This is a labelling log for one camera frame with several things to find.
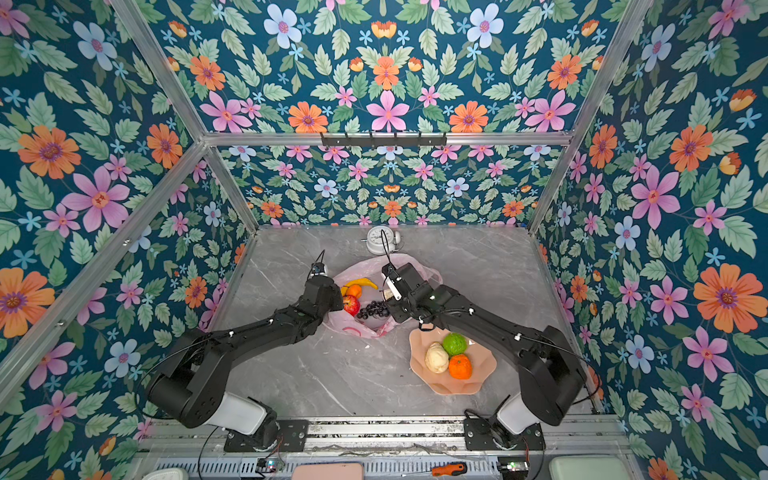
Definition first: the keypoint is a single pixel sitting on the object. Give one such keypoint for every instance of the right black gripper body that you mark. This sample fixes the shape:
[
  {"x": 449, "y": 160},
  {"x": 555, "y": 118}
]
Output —
[{"x": 402, "y": 309}]

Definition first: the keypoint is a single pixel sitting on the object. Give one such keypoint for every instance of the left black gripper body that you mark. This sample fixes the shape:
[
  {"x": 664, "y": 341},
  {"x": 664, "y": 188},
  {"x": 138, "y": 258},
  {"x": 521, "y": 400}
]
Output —
[{"x": 334, "y": 303}]

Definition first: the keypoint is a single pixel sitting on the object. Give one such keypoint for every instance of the fake red apple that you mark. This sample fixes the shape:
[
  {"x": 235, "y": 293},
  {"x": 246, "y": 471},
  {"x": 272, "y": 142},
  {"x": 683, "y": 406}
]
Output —
[{"x": 351, "y": 305}]

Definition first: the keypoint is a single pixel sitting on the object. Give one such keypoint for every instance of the pink plastic bag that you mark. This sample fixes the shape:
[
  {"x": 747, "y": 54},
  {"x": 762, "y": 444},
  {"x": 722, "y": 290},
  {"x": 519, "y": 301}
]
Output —
[{"x": 372, "y": 318}]

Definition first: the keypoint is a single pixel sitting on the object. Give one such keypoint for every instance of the fake green apple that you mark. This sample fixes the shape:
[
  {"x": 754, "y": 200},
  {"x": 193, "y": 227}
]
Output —
[{"x": 455, "y": 344}]

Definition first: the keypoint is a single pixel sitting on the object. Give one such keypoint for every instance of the fake beige pear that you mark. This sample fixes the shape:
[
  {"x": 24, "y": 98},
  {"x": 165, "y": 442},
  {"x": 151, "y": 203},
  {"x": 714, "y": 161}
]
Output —
[{"x": 436, "y": 359}]

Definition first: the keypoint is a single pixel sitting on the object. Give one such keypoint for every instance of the pink flower-shaped bowl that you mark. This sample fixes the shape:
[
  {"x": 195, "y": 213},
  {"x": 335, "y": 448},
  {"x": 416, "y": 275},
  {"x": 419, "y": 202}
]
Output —
[{"x": 483, "y": 361}]

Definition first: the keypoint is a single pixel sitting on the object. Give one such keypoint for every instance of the fake persimmon orange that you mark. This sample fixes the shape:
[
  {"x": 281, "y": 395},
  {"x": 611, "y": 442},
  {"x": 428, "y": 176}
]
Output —
[{"x": 460, "y": 367}]

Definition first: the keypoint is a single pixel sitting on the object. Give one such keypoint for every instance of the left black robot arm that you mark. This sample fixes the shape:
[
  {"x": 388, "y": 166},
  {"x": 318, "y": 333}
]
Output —
[{"x": 190, "y": 385}]

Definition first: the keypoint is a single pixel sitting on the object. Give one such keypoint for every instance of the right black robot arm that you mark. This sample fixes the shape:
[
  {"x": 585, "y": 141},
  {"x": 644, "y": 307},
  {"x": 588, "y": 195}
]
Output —
[{"x": 550, "y": 373}]

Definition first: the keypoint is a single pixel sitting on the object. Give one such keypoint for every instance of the fake black grapes bunch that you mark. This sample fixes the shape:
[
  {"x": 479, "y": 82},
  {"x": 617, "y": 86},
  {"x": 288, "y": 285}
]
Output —
[{"x": 375, "y": 309}]

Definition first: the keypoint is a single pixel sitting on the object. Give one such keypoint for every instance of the fake yellow banana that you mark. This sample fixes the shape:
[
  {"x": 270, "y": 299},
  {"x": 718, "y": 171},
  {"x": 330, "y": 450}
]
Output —
[{"x": 363, "y": 282}]

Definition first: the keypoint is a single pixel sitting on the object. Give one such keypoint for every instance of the white alarm clock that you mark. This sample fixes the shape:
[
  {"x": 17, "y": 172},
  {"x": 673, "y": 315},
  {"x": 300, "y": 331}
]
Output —
[{"x": 382, "y": 241}]

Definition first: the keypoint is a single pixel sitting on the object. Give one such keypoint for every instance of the pink box front edge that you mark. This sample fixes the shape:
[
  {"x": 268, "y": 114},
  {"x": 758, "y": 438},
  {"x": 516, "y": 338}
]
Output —
[{"x": 334, "y": 471}]

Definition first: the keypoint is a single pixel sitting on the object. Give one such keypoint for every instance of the small circuit board left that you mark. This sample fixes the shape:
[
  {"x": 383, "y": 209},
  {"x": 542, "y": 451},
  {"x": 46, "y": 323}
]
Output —
[{"x": 269, "y": 465}]

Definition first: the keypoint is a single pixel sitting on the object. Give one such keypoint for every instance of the small circuit board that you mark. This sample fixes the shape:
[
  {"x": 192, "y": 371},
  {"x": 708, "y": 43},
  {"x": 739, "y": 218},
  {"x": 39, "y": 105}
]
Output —
[
  {"x": 513, "y": 469},
  {"x": 269, "y": 465}
]

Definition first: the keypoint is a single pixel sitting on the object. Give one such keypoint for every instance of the small circuit board right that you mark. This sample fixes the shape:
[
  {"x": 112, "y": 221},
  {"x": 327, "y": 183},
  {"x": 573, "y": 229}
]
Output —
[{"x": 513, "y": 469}]

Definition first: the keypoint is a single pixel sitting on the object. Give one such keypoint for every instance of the white object front left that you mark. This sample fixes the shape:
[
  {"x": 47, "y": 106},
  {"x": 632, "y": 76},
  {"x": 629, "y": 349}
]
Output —
[{"x": 167, "y": 474}]

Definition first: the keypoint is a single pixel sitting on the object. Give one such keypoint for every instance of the pale green box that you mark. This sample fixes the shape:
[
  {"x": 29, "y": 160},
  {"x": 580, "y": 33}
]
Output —
[{"x": 588, "y": 468}]

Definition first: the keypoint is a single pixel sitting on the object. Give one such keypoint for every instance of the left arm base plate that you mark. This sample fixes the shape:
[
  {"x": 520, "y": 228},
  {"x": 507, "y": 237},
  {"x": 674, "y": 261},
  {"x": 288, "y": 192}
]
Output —
[{"x": 286, "y": 435}]

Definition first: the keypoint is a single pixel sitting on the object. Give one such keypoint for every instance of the black hook rail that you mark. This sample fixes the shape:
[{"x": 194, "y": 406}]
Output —
[{"x": 375, "y": 140}]

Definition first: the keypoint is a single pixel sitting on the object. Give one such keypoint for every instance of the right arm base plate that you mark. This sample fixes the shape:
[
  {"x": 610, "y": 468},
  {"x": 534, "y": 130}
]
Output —
[{"x": 483, "y": 434}]

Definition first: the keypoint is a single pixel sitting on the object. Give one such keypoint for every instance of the orange handled screwdriver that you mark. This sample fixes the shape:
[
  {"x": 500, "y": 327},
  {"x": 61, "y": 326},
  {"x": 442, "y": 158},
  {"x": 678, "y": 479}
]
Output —
[{"x": 447, "y": 469}]

